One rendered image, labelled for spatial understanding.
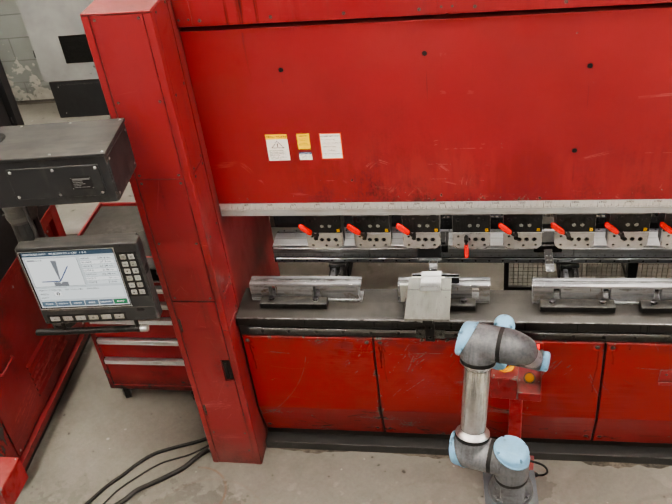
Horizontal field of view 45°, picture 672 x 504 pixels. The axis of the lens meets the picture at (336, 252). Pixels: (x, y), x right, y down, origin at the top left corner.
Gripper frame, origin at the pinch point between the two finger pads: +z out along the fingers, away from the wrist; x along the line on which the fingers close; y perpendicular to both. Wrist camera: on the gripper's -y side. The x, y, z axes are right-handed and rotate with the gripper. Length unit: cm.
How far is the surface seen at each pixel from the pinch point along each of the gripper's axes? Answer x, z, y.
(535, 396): 12.4, 9.4, 11.4
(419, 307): -35.0, -14.7, -12.7
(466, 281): -18.2, -3.7, -32.6
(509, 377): 2.0, 1.2, 7.7
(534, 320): 10.6, 1.0, -18.5
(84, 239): -145, -87, 7
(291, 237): -102, 3, -55
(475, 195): -14, -48, -45
